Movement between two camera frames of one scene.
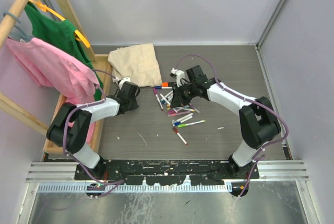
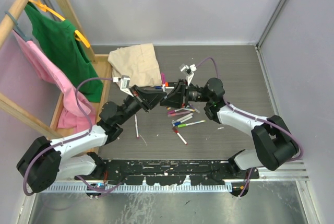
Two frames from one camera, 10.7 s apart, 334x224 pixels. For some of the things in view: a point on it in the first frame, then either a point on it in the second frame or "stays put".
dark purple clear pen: x=195 y=109 stays put
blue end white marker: x=178 y=122 stays put
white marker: x=170 y=113 to x=136 y=126
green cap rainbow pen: x=183 y=125 stays put
